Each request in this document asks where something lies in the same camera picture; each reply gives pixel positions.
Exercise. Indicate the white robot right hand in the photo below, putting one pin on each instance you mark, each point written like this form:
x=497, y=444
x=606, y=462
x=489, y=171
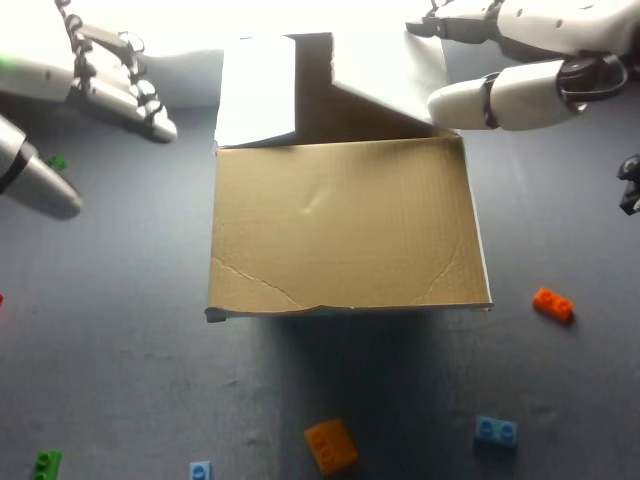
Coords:
x=550, y=20

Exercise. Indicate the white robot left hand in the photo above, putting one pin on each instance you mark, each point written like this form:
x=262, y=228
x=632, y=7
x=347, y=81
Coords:
x=30, y=70

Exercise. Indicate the cardboard box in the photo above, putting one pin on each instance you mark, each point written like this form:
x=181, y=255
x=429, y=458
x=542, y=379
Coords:
x=350, y=225

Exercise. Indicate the green toy brick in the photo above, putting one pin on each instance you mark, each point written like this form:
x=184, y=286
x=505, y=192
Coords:
x=57, y=163
x=47, y=466

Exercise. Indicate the orange flat toy brick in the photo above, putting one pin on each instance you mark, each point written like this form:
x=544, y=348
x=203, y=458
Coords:
x=553, y=305

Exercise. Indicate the grey table cloth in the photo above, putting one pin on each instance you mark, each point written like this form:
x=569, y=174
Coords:
x=125, y=375

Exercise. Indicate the light blue toy brick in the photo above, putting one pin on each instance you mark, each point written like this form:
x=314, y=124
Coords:
x=496, y=433
x=200, y=471

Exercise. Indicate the yellow-orange thick toy brick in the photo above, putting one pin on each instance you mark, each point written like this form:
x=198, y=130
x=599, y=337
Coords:
x=331, y=447

